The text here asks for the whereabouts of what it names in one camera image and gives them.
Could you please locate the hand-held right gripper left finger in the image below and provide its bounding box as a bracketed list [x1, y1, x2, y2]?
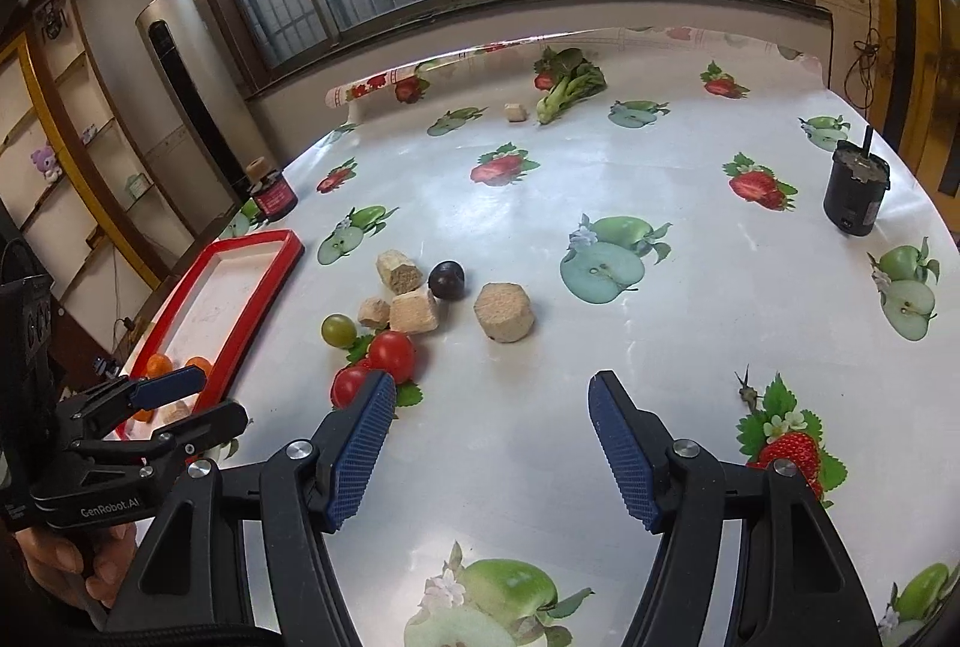
[105, 371, 398, 647]

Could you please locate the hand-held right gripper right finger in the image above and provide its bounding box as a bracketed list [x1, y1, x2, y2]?
[587, 371, 882, 647]

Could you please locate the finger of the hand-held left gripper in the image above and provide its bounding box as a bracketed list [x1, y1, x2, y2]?
[60, 366, 209, 440]
[71, 399, 250, 470]

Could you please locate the red tomato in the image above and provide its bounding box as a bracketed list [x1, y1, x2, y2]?
[331, 366, 372, 410]
[367, 330, 416, 384]

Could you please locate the red rimmed white tray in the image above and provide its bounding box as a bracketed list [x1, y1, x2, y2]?
[101, 229, 305, 442]

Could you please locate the green tomato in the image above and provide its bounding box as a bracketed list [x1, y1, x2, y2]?
[321, 313, 358, 348]

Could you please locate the large round cork block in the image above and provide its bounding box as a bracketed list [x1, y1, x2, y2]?
[472, 282, 535, 344]

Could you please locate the dark purple plum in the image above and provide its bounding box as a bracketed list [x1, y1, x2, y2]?
[427, 260, 467, 301]

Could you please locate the person's left hand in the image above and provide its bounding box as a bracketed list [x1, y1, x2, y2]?
[15, 521, 141, 618]

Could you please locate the fruit print tablecloth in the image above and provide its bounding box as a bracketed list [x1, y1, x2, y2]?
[217, 25, 960, 647]

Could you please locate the black jar with red label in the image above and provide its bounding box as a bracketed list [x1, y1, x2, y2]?
[250, 171, 299, 221]

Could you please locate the tall standing air conditioner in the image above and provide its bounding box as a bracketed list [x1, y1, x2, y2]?
[135, 0, 275, 176]

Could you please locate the black cup with straw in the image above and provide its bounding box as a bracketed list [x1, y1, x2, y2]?
[823, 124, 891, 237]

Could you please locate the green leafy vegetable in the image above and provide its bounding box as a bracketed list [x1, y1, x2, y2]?
[532, 47, 607, 125]

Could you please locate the wooden wall shelf unit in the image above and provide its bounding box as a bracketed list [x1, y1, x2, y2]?
[0, 0, 188, 318]

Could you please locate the black hanging cable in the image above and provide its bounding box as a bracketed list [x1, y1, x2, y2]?
[851, 0, 882, 109]

